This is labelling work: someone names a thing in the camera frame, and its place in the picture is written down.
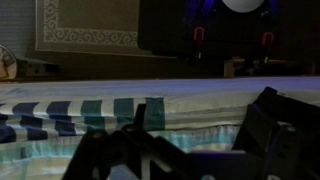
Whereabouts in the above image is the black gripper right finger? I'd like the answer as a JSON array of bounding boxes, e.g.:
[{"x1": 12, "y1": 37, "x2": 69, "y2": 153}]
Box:
[{"x1": 232, "y1": 86, "x2": 320, "y2": 180}]

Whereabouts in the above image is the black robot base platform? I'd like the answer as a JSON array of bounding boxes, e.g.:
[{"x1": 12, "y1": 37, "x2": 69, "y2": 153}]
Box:
[{"x1": 137, "y1": 0, "x2": 320, "y2": 66}]

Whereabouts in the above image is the red clamp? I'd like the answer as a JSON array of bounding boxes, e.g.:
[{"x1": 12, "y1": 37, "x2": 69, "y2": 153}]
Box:
[
  {"x1": 193, "y1": 26, "x2": 206, "y2": 43},
  {"x1": 261, "y1": 31, "x2": 275, "y2": 47}
]

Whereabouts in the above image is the grey patterned rug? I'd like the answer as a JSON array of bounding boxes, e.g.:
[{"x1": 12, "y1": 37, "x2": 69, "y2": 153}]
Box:
[{"x1": 34, "y1": 0, "x2": 154, "y2": 57}]

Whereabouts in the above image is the white mattress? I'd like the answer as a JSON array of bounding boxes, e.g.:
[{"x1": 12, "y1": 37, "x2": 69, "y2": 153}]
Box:
[{"x1": 0, "y1": 76, "x2": 320, "y2": 111}]

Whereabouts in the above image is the grey floor box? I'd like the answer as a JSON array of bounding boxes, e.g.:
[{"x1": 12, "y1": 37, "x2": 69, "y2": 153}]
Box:
[{"x1": 16, "y1": 57, "x2": 60, "y2": 80}]

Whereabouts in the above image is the blue plaid bed cover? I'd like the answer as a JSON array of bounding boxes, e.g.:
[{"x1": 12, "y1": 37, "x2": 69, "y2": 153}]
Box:
[{"x1": 0, "y1": 96, "x2": 244, "y2": 180}]

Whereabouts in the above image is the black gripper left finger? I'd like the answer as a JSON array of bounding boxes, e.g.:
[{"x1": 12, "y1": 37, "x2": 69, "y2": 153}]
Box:
[{"x1": 61, "y1": 103, "x2": 188, "y2": 180}]

